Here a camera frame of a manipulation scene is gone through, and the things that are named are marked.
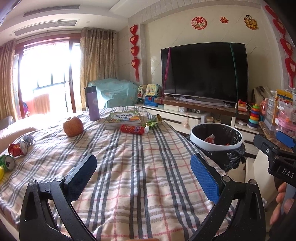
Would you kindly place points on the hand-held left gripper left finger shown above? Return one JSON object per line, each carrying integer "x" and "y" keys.
{"x": 79, "y": 178}

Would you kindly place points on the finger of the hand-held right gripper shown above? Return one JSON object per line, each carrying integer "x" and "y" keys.
{"x": 285, "y": 139}
{"x": 264, "y": 146}

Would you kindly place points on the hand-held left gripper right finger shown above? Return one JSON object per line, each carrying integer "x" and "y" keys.
{"x": 204, "y": 178}

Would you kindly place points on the black bin liner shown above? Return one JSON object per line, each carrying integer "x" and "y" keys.
{"x": 231, "y": 160}

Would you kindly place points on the white trash bin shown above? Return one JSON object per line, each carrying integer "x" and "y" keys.
{"x": 196, "y": 142}

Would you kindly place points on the person's right hand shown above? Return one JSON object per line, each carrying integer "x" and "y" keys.
{"x": 283, "y": 210}

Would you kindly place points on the clear plastic storage boxes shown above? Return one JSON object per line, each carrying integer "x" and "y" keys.
{"x": 284, "y": 111}

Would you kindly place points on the pink plastic toy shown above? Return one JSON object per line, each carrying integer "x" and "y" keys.
{"x": 263, "y": 107}

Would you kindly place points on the red toy phone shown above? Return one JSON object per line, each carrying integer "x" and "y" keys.
{"x": 242, "y": 106}

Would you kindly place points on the apple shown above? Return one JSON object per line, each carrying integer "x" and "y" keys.
{"x": 72, "y": 127}

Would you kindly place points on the beige paper bag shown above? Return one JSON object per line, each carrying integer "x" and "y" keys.
{"x": 260, "y": 93}

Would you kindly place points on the plaid blanket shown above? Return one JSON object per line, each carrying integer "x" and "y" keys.
{"x": 138, "y": 173}

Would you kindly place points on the silver foil wrapper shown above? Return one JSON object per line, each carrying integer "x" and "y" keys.
{"x": 29, "y": 139}

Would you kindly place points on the crushed red can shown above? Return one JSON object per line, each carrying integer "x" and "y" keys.
{"x": 16, "y": 149}

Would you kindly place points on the red snack tube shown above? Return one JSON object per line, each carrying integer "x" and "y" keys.
{"x": 130, "y": 129}

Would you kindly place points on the purple bottle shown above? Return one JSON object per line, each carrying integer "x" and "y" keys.
{"x": 93, "y": 106}

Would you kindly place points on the children's book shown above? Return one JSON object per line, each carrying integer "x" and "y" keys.
{"x": 122, "y": 118}

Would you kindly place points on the crushed green can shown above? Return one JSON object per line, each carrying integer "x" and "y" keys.
{"x": 7, "y": 162}

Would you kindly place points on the green snack bag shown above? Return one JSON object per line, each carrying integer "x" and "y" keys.
{"x": 153, "y": 120}

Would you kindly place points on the yellow foam fruit net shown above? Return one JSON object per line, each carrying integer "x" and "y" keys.
{"x": 1, "y": 173}

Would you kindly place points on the beige sofa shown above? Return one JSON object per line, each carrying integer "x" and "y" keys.
{"x": 13, "y": 134}

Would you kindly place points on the orange towel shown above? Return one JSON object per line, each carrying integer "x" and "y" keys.
{"x": 41, "y": 103}

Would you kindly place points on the teal dust cover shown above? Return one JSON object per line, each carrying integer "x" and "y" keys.
{"x": 115, "y": 92}

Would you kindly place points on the black television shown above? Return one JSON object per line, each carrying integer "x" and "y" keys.
{"x": 203, "y": 71}

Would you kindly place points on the yellow toy phone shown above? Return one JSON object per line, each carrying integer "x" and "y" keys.
{"x": 152, "y": 90}

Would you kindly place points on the yellow toy wheel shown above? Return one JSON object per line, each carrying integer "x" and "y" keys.
{"x": 141, "y": 90}

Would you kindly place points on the beige curtain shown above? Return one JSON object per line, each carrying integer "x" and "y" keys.
{"x": 97, "y": 58}
{"x": 7, "y": 81}

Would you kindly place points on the red paper character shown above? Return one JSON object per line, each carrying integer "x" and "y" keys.
{"x": 224, "y": 20}

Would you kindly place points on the round red paper decoration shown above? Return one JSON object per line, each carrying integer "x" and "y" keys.
{"x": 198, "y": 23}

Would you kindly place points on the cartoon wall sticker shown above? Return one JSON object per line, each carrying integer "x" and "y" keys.
{"x": 251, "y": 22}

